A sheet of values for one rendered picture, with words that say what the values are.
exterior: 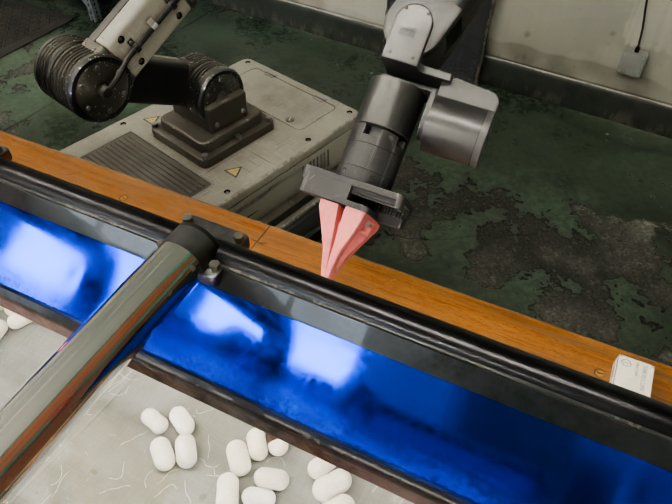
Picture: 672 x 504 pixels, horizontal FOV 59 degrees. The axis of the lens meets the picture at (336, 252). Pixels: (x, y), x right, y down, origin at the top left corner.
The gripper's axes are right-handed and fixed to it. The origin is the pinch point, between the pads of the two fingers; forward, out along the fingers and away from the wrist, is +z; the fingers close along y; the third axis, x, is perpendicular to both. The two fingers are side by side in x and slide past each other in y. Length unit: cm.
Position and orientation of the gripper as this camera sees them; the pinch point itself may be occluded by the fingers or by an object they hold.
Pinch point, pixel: (328, 273)
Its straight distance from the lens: 58.2
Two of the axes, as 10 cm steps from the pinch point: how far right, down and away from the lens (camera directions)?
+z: -3.5, 9.4, -0.2
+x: 2.8, 1.3, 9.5
